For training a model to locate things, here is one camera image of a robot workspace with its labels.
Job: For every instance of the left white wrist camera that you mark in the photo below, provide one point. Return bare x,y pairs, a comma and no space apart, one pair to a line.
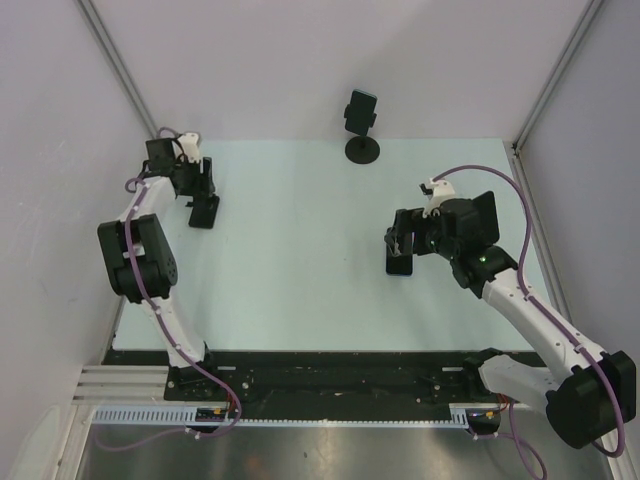
190,146

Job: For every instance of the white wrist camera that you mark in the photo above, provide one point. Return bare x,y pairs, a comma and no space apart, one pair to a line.
437,192
190,146

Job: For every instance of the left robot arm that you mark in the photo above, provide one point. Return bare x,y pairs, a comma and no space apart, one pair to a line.
140,264

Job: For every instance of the aluminium corner post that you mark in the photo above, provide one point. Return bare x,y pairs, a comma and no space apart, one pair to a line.
577,37
117,64

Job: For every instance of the black folding phone stand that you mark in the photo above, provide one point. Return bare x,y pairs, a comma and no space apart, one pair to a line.
203,212

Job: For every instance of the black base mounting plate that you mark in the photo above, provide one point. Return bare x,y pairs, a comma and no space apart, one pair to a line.
334,386

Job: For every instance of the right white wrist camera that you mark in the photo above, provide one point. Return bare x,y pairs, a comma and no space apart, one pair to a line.
437,192

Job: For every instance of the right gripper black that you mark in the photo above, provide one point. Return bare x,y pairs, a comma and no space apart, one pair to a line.
408,221

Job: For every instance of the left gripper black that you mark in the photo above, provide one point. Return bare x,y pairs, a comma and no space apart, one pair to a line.
203,185

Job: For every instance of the right aluminium corner post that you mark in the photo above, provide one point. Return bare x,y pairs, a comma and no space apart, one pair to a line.
577,37

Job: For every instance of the black pole phone stand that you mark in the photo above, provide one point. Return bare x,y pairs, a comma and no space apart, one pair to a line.
362,150

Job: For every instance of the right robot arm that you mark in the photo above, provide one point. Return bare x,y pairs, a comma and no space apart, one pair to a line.
584,391

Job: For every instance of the blue-edged black phone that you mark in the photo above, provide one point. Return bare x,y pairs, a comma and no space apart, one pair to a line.
398,265

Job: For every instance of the teal-edged phone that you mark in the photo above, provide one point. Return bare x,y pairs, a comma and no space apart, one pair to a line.
360,112

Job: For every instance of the aluminium frame rail front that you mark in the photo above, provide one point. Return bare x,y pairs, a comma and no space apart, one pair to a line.
121,385

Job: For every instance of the left aluminium corner post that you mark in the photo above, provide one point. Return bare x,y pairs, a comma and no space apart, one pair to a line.
117,64

